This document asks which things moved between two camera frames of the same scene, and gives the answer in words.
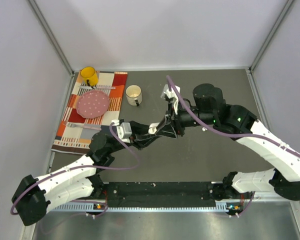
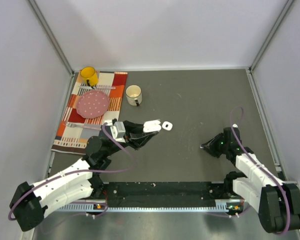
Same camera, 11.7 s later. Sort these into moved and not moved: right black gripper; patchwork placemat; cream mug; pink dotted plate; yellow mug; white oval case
Moved: white oval case; right black gripper
Not moved: pink dotted plate; patchwork placemat; cream mug; yellow mug
